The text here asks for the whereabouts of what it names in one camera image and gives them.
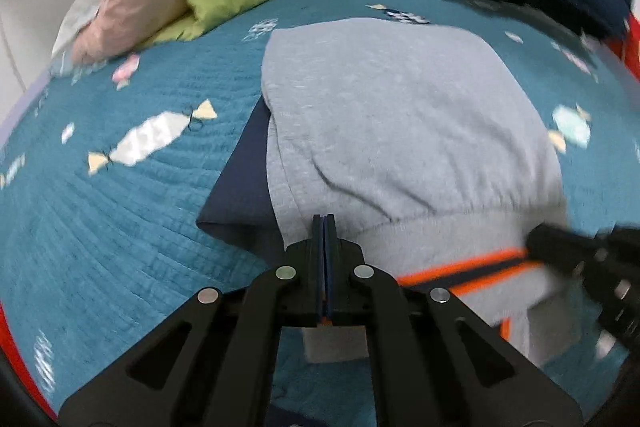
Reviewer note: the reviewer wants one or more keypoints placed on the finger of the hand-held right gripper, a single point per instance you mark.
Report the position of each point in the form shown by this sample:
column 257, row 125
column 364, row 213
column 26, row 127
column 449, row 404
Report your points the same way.
column 560, row 244

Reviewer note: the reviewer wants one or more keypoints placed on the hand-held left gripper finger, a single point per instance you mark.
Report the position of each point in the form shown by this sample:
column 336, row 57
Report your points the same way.
column 320, row 267
column 330, row 267

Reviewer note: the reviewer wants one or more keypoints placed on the grey jacket with navy sleeves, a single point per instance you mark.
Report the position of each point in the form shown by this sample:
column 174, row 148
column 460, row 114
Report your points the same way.
column 400, row 122

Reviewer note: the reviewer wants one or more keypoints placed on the teal candy print bedspread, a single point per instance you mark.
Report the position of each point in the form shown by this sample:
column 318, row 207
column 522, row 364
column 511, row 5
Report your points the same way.
column 125, row 217

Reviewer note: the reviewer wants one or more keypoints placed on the red cartoon cushion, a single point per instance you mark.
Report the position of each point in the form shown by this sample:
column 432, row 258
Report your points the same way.
column 632, row 47

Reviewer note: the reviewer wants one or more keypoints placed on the black garment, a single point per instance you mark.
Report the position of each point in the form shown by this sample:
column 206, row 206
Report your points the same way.
column 540, row 7

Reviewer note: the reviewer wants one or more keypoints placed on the white pillow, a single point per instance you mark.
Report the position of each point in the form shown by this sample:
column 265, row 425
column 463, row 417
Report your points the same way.
column 75, row 22

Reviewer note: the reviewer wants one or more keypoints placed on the red bed rail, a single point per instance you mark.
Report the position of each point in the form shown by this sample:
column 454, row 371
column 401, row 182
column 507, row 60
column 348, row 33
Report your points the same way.
column 20, row 367

